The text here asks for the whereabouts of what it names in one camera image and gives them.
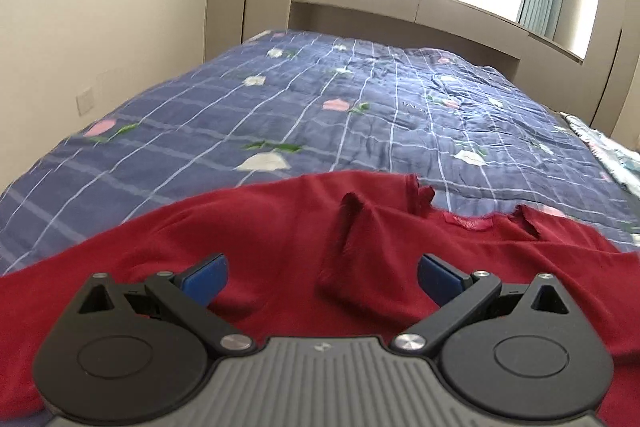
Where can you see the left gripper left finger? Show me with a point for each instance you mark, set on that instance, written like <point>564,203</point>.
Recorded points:
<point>185,297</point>

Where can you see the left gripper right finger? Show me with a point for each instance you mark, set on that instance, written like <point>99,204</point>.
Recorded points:
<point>460,297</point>

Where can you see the dark red knit top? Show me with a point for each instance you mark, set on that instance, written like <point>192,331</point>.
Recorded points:
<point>332,254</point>

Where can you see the light blue patterned cloth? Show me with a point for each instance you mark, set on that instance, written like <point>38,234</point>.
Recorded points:
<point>619,162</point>

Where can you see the blue plaid floral quilt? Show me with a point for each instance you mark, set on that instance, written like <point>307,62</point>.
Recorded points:
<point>288,103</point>

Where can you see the right beige wardrobe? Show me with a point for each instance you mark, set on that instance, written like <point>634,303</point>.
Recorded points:
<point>610,63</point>

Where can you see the beige window bench cabinet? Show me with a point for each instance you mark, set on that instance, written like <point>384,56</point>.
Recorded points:
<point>477,35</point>

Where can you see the white wall socket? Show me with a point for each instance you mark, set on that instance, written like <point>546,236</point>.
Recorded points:
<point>85,102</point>

